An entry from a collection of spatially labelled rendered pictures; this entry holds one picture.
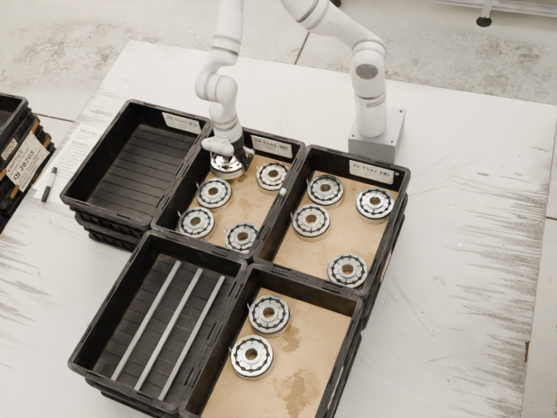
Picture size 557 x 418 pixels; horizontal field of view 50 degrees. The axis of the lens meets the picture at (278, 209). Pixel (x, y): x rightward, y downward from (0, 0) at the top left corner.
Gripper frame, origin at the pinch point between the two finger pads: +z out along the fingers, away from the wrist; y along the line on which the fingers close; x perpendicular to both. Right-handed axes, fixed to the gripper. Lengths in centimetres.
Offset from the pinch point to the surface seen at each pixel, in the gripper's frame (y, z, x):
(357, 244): -40.8, 3.9, 10.8
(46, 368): 27, 17, 70
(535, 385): -104, 87, -1
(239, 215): -6.5, 4.1, 13.5
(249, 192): -5.8, 4.2, 5.5
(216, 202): 0.2, 1.3, 13.4
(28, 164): 108, 50, -2
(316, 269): -33.3, 3.9, 21.7
